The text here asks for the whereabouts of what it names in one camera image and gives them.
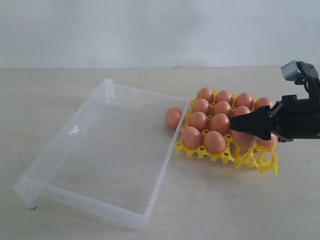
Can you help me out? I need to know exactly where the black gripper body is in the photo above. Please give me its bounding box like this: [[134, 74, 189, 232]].
[[268, 94, 320, 143]]

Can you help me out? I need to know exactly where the yellow plastic egg tray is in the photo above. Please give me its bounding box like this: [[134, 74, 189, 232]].
[[174, 90, 278, 174]]

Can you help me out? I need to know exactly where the clear plastic container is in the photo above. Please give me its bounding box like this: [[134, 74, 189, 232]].
[[14, 78, 189, 230]]

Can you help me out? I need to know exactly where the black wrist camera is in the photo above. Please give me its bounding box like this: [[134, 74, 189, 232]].
[[280, 60, 320, 103]]

